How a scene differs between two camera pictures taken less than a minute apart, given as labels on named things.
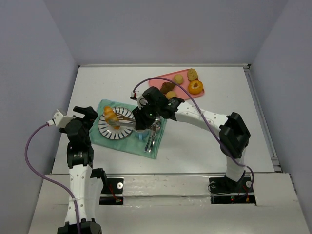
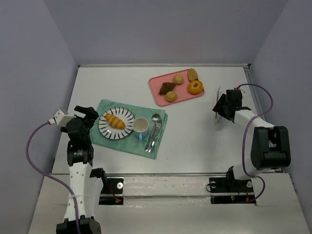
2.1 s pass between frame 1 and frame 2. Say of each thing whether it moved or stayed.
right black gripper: moved
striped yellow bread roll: moved
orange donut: stayed
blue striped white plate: stayed
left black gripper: stayed
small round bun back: stayed
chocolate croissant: stayed
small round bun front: stayed
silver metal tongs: moved
